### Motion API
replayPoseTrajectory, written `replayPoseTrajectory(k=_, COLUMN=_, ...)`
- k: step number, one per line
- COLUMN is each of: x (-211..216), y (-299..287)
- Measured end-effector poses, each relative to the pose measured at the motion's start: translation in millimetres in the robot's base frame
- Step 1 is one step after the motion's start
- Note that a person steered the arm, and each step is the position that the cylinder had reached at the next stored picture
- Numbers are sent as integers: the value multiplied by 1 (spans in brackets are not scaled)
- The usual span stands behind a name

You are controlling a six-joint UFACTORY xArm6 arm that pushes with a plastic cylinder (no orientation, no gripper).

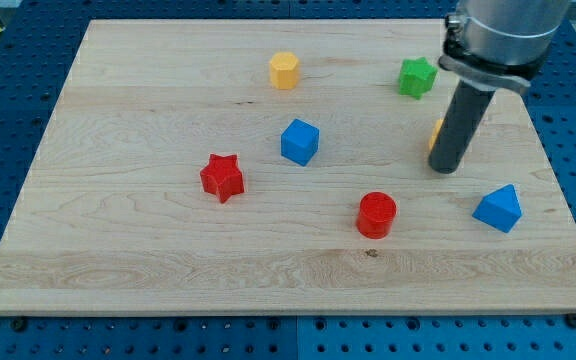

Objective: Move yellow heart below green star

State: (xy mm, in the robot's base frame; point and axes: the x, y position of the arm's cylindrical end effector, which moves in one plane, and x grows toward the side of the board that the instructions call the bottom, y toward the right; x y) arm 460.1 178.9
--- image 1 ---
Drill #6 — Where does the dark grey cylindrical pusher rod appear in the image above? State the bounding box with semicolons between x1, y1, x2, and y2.
428;81;495;174

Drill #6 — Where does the yellow heart block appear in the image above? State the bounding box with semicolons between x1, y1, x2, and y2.
428;118;444;150

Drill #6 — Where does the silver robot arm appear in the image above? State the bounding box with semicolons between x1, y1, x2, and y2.
428;0;570;174

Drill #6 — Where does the green star block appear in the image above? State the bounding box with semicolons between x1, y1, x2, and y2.
398;57;438;99

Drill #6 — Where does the red star block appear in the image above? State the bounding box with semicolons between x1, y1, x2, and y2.
200;154;245;203

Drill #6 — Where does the blue triangular prism block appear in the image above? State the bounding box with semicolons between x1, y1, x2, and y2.
472;184;523;233

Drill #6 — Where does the red cylinder block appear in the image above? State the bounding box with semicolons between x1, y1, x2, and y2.
355;192;397;239

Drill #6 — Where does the blue cube block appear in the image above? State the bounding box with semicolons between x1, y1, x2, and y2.
280;119;320;166

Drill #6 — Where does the yellow hexagon block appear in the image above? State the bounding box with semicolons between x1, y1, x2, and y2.
269;52;300;90

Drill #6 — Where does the light wooden board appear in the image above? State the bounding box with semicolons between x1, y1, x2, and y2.
0;20;576;317

